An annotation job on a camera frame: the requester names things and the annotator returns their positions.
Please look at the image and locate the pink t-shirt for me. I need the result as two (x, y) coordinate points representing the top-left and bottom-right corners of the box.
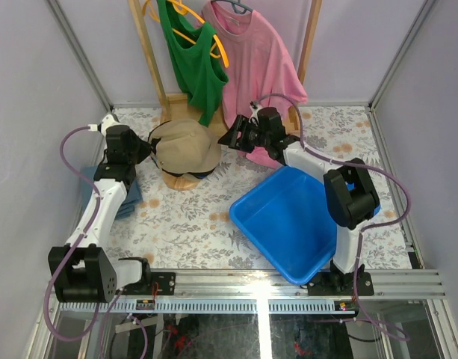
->
(194, 9), (309, 169)

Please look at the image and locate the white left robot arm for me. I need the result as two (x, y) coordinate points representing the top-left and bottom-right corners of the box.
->
(48, 113), (153, 303)

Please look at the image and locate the aluminium mounting rail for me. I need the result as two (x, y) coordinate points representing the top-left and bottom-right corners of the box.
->
(45, 268), (447, 315)

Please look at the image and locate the green tank top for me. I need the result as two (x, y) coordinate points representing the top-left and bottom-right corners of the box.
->
(157, 1), (229, 126)

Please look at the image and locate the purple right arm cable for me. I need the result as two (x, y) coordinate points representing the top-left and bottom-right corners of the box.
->
(248, 93), (412, 342)

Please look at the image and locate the grey clothes hanger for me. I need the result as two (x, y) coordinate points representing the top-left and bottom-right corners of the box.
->
(212, 0), (253, 15)

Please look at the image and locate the blue plastic bin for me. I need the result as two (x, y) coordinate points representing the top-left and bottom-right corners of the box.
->
(229, 166), (380, 285)

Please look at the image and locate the yellow clothes hanger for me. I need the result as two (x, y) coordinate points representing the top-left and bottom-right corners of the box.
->
(143, 0), (230, 69)

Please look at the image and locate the wooden hat stand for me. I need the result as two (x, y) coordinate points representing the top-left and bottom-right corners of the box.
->
(161, 171), (201, 191)

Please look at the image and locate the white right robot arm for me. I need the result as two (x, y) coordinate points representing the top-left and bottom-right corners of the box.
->
(219, 102), (380, 295)

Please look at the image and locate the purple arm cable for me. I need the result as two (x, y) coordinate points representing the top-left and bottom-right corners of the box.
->
(43, 125), (149, 359)
(248, 93), (412, 342)

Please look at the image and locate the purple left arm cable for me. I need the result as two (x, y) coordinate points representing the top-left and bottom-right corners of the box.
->
(43, 125), (149, 359)

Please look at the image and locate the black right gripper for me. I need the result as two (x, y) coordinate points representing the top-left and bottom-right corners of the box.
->
(218, 116), (270, 155)

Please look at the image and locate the folded blue denim cloth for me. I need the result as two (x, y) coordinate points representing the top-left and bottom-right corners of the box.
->
(80, 166), (143, 220)

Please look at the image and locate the wooden clothes rack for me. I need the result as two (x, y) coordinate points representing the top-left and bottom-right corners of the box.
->
(129, 1), (322, 122)

